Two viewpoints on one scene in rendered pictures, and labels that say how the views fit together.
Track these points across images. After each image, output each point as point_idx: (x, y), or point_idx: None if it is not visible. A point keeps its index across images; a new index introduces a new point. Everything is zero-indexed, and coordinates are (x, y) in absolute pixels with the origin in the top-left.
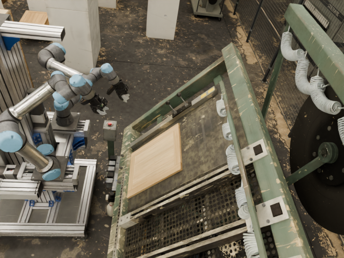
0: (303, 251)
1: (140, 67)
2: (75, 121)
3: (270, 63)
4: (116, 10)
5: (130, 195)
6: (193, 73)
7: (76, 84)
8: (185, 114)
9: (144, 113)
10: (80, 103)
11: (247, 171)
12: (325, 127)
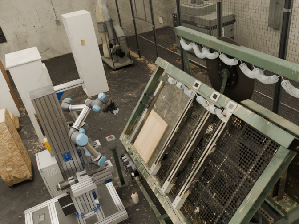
0: (230, 99)
1: (97, 116)
2: (90, 142)
3: None
4: None
5: (147, 160)
6: (135, 103)
7: (103, 96)
8: (153, 104)
9: (119, 140)
10: None
11: None
12: (219, 65)
